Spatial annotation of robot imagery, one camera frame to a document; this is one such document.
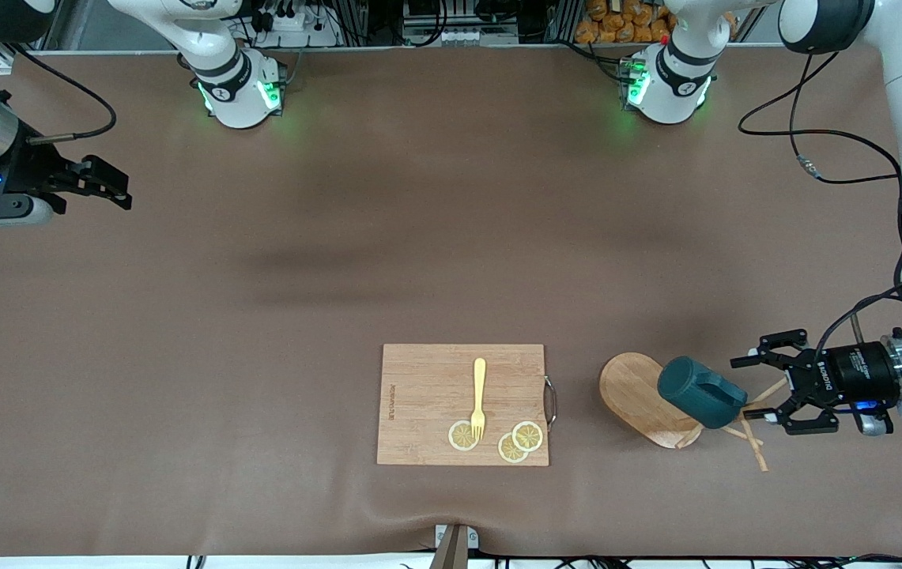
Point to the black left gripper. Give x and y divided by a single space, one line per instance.
852 374

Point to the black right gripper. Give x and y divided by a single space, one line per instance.
33 170

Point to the dark teal cup yellow inside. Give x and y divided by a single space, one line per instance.
696 391

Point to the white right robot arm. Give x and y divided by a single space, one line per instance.
233 107

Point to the wooden mug tree rack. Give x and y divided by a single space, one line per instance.
632 395

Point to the grey electronics rack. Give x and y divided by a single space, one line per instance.
458 35

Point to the lemon slice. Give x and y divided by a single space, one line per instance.
530 435
458 436
507 452

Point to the white power strip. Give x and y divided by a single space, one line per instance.
292 24

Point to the brown table mat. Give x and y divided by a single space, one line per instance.
261 395

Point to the yellow plastic fork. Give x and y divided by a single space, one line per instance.
480 379

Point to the bag of orange snacks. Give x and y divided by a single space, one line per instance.
617 28

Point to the aluminium camera mast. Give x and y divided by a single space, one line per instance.
454 549

